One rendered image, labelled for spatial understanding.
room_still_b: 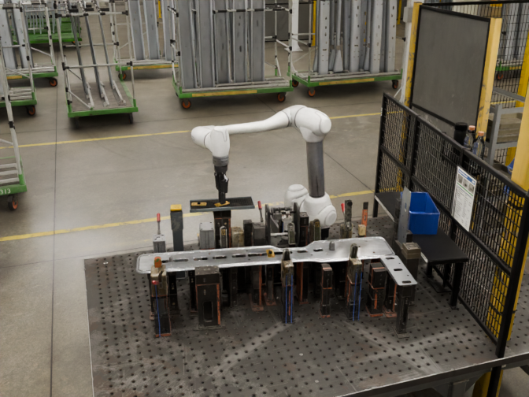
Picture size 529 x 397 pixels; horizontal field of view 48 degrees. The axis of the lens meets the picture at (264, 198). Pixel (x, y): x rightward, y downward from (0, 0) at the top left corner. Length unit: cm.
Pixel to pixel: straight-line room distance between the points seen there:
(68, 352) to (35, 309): 64
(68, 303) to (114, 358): 184
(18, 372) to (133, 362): 140
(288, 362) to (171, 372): 55
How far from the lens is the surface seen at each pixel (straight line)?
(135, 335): 317
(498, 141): 549
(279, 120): 348
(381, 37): 1138
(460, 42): 541
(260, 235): 333
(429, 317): 335
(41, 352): 439
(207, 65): 989
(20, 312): 486
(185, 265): 313
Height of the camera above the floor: 256
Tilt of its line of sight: 24 degrees down
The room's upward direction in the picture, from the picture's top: straight up
